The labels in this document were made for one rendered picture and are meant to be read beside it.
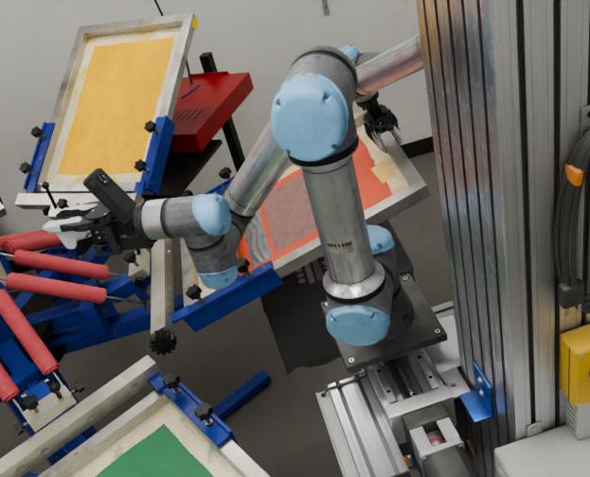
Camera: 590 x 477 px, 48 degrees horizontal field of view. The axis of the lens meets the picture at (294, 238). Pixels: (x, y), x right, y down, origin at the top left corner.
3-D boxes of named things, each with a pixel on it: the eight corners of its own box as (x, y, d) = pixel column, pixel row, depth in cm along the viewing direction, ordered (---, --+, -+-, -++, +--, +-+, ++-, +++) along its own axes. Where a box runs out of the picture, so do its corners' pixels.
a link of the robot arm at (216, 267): (248, 255, 135) (233, 211, 129) (234, 292, 126) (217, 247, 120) (213, 257, 137) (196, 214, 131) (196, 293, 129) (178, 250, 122)
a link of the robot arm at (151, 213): (155, 209, 118) (172, 189, 125) (133, 211, 120) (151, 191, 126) (168, 246, 122) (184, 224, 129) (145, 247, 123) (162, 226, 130)
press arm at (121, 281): (159, 269, 219) (151, 258, 217) (159, 279, 214) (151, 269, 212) (116, 293, 222) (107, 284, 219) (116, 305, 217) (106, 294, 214)
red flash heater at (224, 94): (177, 97, 352) (169, 75, 345) (255, 91, 333) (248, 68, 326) (116, 157, 308) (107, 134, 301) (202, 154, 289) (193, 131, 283)
